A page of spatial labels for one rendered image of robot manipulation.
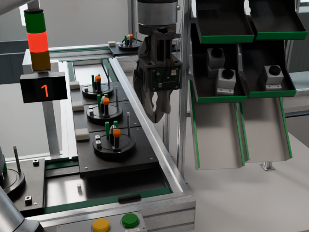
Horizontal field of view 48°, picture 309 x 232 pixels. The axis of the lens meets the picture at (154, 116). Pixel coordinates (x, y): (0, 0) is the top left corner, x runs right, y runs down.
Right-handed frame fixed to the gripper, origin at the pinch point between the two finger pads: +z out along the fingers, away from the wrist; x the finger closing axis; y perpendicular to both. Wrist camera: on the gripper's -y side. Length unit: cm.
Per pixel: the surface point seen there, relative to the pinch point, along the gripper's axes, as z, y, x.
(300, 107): 38, -67, 91
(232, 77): -2.6, -11.8, 24.1
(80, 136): 25, -40, -15
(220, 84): -1.0, -12.2, 20.8
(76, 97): 26, -79, -15
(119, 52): 26, -144, 15
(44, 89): 2.5, -29.1, -23.9
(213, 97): 2.4, -11.6, 18.8
